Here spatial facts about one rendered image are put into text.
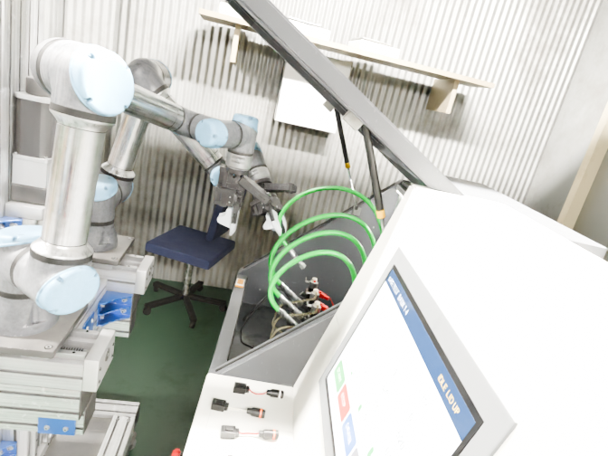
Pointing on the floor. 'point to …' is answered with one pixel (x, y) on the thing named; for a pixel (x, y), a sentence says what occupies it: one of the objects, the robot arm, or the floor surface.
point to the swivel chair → (178, 245)
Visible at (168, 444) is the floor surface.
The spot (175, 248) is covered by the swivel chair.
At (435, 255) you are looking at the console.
